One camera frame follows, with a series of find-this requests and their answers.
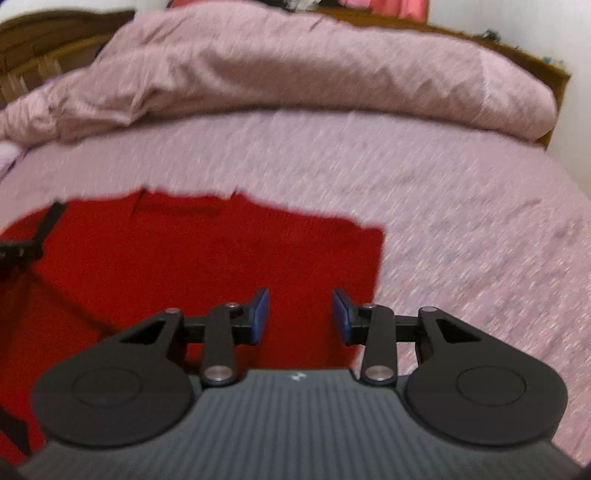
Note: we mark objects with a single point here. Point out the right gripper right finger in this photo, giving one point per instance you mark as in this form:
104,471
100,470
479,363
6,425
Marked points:
456,380

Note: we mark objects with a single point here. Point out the red knit sweater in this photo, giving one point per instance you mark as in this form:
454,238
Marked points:
108,264

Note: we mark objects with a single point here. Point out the pink quilted duvet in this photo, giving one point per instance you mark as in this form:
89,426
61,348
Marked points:
277,69

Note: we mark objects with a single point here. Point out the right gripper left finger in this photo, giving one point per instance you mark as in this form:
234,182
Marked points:
136,385

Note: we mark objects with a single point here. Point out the pink floral bed sheet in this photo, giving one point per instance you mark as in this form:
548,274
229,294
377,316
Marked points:
486,227

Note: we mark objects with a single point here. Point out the floral pink curtain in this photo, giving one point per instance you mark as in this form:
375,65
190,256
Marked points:
414,10

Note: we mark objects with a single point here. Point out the wooden headboard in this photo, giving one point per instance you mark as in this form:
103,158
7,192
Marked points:
60,46

